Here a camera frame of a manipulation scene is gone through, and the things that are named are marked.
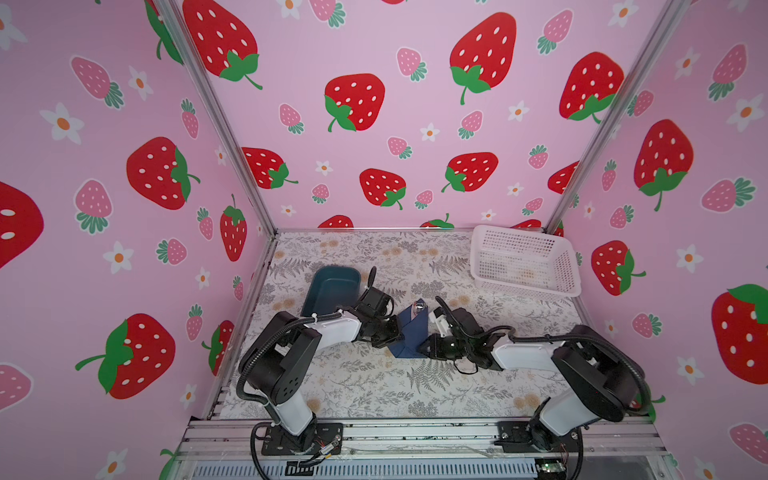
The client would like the blue paper napkin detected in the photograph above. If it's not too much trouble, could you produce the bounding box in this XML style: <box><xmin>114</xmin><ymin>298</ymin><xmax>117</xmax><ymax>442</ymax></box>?
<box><xmin>388</xmin><ymin>305</ymin><xmax>429</xmax><ymax>359</ymax></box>

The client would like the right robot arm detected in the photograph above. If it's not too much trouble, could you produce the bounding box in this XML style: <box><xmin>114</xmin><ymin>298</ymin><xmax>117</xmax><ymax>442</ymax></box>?
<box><xmin>419</xmin><ymin>324</ymin><xmax>651</xmax><ymax>452</ymax></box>

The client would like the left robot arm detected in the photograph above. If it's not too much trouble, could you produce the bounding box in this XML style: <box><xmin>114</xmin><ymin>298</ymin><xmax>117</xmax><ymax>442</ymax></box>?
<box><xmin>235</xmin><ymin>308</ymin><xmax>405</xmax><ymax>450</ymax></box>

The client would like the dark teal plastic bin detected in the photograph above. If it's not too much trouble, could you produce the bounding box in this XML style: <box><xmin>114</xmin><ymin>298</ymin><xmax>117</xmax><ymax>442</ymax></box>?
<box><xmin>301</xmin><ymin>265</ymin><xmax>361</xmax><ymax>317</ymax></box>

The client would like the white plastic basket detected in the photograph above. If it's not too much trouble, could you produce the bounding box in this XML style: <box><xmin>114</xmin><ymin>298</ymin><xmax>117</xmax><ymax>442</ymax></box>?
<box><xmin>470</xmin><ymin>225</ymin><xmax>582</xmax><ymax>301</ymax></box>

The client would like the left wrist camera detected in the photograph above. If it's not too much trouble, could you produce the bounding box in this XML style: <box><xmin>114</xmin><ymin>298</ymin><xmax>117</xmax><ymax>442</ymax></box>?
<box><xmin>355</xmin><ymin>287</ymin><xmax>394</xmax><ymax>318</ymax></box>

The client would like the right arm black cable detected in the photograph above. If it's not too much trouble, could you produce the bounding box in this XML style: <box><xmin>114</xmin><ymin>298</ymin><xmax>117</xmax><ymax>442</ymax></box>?
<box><xmin>434</xmin><ymin>295</ymin><xmax>652</xmax><ymax>418</ymax></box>

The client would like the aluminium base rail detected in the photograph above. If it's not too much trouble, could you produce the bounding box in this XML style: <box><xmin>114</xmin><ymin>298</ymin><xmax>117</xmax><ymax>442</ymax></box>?
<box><xmin>170</xmin><ymin>418</ymin><xmax>683</xmax><ymax>479</ymax></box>

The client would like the aluminium corner post left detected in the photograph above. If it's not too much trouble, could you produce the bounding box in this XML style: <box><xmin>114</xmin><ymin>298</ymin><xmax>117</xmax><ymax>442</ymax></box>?
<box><xmin>156</xmin><ymin>0</ymin><xmax>278</xmax><ymax>239</ymax></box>

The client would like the aluminium corner post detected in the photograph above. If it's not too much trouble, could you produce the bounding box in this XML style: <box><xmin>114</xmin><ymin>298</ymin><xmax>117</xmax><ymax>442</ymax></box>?
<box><xmin>544</xmin><ymin>0</ymin><xmax>690</xmax><ymax>235</ymax></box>
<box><xmin>156</xmin><ymin>0</ymin><xmax>278</xmax><ymax>239</ymax></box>

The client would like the aluminium corner post right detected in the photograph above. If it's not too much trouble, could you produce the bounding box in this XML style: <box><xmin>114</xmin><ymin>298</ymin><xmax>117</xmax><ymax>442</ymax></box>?
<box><xmin>544</xmin><ymin>0</ymin><xmax>690</xmax><ymax>235</ymax></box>

